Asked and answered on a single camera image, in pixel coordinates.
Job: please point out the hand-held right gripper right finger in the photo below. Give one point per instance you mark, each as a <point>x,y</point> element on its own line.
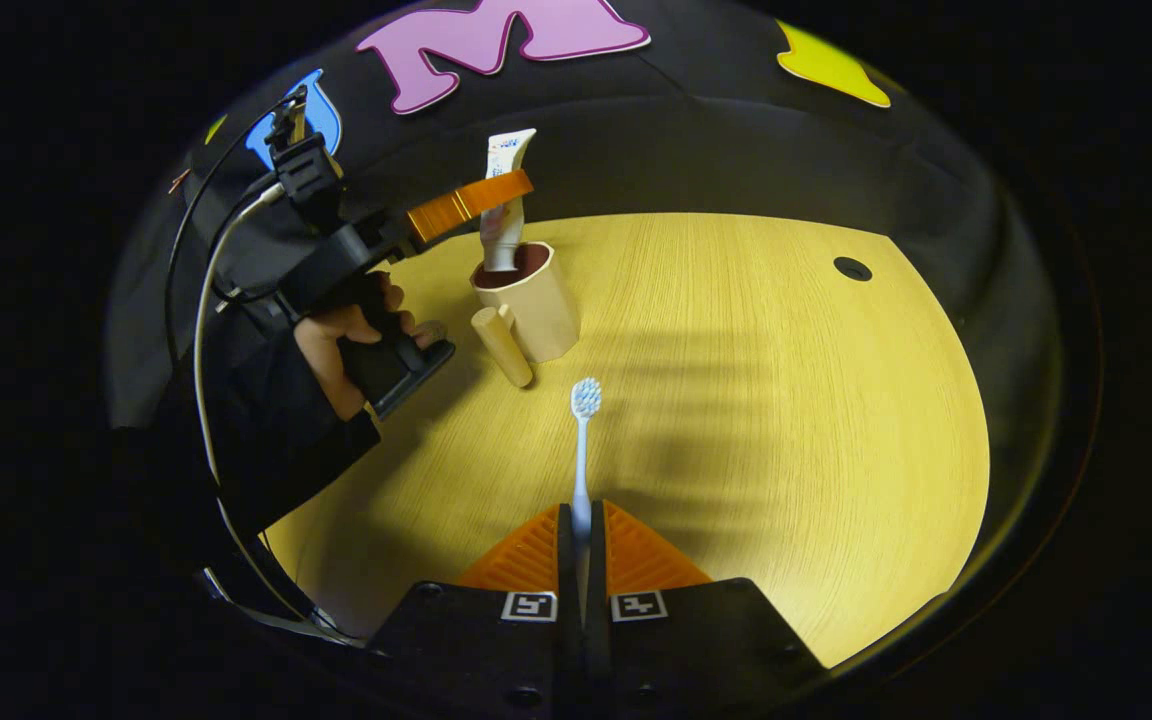
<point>598,570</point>

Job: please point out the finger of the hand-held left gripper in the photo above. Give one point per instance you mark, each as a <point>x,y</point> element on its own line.
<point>466,205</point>

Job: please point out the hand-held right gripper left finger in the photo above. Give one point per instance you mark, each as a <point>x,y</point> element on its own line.
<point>565,570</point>

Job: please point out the white toothpaste tube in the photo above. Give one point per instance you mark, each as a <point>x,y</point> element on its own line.
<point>502,245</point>

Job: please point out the pale blue toothbrush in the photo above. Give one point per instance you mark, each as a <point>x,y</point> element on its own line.
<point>582,470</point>

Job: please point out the beige cup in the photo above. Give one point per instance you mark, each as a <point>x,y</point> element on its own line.
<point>546,310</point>

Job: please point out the copper cloth clip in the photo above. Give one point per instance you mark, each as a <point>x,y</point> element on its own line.
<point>179,181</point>

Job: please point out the black backdrop cloth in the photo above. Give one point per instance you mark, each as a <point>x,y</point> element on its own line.
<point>736,150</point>

